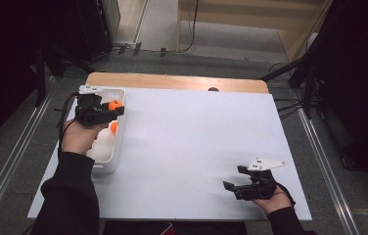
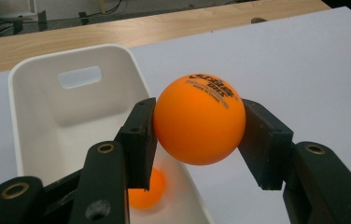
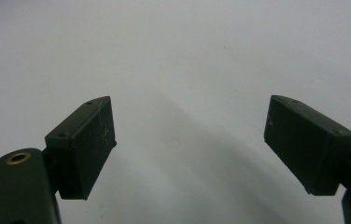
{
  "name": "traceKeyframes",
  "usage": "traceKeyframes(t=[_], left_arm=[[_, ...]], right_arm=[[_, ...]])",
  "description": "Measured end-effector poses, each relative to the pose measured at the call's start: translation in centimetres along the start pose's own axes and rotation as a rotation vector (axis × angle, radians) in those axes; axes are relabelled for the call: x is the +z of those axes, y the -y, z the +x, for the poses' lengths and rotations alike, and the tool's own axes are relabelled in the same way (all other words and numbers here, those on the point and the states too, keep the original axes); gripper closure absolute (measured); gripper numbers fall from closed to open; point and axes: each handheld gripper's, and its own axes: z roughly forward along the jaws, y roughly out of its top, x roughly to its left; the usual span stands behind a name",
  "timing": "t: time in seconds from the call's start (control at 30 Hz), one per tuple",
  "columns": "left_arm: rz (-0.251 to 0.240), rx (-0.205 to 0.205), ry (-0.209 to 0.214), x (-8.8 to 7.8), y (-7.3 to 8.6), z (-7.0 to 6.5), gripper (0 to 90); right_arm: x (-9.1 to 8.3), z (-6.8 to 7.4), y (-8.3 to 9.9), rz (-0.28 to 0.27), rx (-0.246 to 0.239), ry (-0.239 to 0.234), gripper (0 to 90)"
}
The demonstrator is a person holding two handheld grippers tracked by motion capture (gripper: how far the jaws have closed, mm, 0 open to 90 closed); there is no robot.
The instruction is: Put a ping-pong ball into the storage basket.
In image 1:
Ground wooden table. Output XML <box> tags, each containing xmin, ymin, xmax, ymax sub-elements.
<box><xmin>85</xmin><ymin>71</ymin><xmax>270</xmax><ymax>95</ymax></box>

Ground black floor cables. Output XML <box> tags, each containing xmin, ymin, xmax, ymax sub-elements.
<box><xmin>268</xmin><ymin>62</ymin><xmax>305</xmax><ymax>120</ymax></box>

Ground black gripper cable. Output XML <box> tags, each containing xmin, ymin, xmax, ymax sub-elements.
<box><xmin>56</xmin><ymin>92</ymin><xmax>80</xmax><ymax>155</ymax></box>
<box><xmin>274</xmin><ymin>181</ymin><xmax>298</xmax><ymax>208</ymax></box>

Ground metal floor rail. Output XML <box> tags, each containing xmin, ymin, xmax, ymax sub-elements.
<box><xmin>0</xmin><ymin>76</ymin><xmax>58</xmax><ymax>234</ymax></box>
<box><xmin>298</xmin><ymin>107</ymin><xmax>361</xmax><ymax>235</ymax></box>

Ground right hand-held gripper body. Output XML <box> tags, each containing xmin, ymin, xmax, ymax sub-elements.
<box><xmin>233</xmin><ymin>158</ymin><xmax>287</xmax><ymax>201</ymax></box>

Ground white plastic bin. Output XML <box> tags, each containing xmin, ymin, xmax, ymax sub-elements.
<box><xmin>77</xmin><ymin>86</ymin><xmax>127</xmax><ymax>174</ymax></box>

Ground person's right hand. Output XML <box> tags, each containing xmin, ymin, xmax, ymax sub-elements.
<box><xmin>252</xmin><ymin>187</ymin><xmax>293</xmax><ymax>215</ymax></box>

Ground red object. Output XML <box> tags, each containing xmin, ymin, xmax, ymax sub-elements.
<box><xmin>160</xmin><ymin>222</ymin><xmax>175</xmax><ymax>235</ymax></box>

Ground orange table tennis ball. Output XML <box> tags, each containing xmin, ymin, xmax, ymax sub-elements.
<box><xmin>108</xmin><ymin>99</ymin><xmax>123</xmax><ymax>112</ymax></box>

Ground power strip with plugs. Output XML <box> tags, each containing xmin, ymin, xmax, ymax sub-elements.
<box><xmin>115</xmin><ymin>41</ymin><xmax>167</xmax><ymax>58</ymax></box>

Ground black tripod stand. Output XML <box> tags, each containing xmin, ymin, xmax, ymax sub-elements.
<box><xmin>259</xmin><ymin>53</ymin><xmax>318</xmax><ymax>120</ymax></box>

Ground black hanging cable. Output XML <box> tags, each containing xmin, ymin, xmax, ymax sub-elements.
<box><xmin>176</xmin><ymin>0</ymin><xmax>201</xmax><ymax>54</ymax></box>

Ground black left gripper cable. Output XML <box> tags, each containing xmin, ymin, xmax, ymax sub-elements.
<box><xmin>56</xmin><ymin>92</ymin><xmax>80</xmax><ymax>155</ymax></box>

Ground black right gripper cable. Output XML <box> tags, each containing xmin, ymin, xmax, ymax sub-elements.
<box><xmin>274</xmin><ymin>181</ymin><xmax>298</xmax><ymax>208</ymax></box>

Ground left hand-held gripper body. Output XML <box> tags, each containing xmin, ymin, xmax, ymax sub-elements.
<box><xmin>74</xmin><ymin>85</ymin><xmax>111</xmax><ymax>128</ymax></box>

